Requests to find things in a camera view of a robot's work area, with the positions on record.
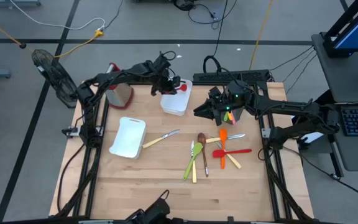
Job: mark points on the yellow silicone spatula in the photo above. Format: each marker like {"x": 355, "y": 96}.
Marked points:
{"x": 229, "y": 116}

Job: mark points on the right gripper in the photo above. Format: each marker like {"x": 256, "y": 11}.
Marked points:
{"x": 221, "y": 112}

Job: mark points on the red silicone spatula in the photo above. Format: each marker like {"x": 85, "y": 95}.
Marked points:
{"x": 218, "y": 153}

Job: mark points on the gray side desk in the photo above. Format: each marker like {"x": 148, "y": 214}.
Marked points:
{"x": 337, "y": 71}

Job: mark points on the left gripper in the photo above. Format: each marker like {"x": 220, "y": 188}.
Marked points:
{"x": 165, "y": 84}

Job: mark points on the green silicone spatula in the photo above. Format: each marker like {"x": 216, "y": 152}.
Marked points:
{"x": 225, "y": 117}

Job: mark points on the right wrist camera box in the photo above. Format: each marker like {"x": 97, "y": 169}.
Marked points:
{"x": 215, "y": 92}

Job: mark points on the small white plastic bin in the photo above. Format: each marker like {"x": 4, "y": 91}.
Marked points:
{"x": 176, "y": 104}

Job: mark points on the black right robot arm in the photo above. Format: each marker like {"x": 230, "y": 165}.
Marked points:
{"x": 291, "y": 107}

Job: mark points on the brown wooden spoon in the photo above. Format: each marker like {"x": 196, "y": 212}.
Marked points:
{"x": 201, "y": 138}

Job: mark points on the black handheld device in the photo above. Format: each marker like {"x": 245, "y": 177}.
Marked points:
{"x": 149, "y": 213}

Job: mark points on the red and silver grater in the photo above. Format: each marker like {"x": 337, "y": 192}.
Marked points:
{"x": 120, "y": 96}

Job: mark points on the large white plastic bin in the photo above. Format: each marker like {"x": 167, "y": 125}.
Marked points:
{"x": 127, "y": 138}

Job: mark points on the black floor fan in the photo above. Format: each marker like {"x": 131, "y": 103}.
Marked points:
{"x": 54, "y": 77}

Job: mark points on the black aluminium table frame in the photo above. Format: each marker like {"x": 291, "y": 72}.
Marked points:
{"x": 259, "y": 84}

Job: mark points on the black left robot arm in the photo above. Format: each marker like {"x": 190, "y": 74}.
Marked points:
{"x": 117, "y": 76}

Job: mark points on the orange silicone spatula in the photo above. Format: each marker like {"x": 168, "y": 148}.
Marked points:
{"x": 223, "y": 135}

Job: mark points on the red silicone spoon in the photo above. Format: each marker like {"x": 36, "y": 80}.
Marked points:
{"x": 182, "y": 87}

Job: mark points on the green silicone spoon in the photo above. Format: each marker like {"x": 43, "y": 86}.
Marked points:
{"x": 196, "y": 150}

